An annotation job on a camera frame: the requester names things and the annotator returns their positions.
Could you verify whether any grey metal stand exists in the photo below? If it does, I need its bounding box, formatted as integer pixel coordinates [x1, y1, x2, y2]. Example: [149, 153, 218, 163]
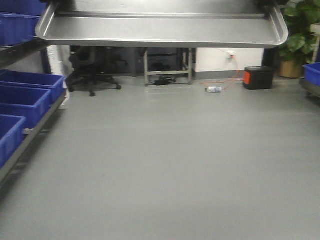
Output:
[141, 48, 193, 86]

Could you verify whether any black orange power station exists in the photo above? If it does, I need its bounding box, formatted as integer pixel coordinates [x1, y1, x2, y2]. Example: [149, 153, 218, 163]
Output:
[242, 66, 275, 90]

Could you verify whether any black office chair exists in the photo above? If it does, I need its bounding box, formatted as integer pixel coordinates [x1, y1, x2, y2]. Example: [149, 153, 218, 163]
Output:
[65, 46, 122, 97]

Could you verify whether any blue bin upper left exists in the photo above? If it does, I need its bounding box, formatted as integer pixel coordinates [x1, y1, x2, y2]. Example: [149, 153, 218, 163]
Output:
[0, 0, 47, 46]

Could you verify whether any orange power cable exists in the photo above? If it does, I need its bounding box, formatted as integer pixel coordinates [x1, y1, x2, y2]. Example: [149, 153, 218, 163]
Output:
[199, 48, 245, 91]

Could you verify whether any white power strip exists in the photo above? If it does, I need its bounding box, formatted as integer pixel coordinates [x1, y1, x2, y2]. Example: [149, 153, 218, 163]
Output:
[205, 86, 223, 93]

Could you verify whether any large silver metal tray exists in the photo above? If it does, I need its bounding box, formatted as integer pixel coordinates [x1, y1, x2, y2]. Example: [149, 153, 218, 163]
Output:
[35, 0, 289, 49]

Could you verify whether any blue bin right cart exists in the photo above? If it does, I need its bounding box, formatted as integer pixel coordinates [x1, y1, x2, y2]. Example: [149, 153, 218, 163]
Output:
[303, 62, 320, 87]

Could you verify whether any blue bin row middle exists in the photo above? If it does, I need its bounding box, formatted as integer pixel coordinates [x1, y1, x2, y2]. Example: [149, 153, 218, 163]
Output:
[0, 85, 51, 129]

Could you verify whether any blue bin row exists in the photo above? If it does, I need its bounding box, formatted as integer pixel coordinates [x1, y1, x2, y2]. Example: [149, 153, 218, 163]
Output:
[0, 69, 65, 105]
[0, 85, 51, 129]
[0, 114, 26, 169]

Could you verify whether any potted green plant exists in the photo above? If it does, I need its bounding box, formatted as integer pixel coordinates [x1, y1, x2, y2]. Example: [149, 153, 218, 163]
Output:
[278, 0, 320, 79]

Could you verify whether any blue bin row far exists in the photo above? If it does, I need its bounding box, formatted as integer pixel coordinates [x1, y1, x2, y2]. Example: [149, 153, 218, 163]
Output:
[0, 69, 65, 105]

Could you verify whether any blue bin row near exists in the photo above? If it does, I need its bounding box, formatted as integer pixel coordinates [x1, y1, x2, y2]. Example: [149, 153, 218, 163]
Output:
[0, 114, 26, 169]

